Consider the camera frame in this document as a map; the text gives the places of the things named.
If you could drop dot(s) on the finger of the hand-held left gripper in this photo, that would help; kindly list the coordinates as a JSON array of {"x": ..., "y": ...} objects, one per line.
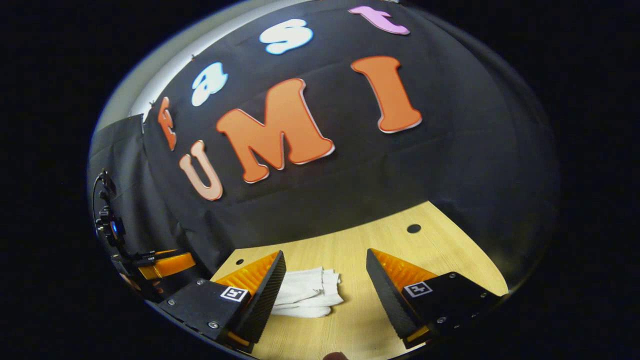
[
  {"x": 150, "y": 260},
  {"x": 145, "y": 287}
]

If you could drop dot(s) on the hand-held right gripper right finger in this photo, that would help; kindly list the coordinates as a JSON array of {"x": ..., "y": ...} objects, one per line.
[{"x": 387, "y": 300}]

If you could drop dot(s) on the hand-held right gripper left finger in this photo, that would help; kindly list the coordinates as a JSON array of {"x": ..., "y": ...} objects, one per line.
[{"x": 265, "y": 300}]

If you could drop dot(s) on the black backdrop cloth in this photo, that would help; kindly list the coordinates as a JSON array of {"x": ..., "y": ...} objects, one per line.
[{"x": 450, "y": 165}]

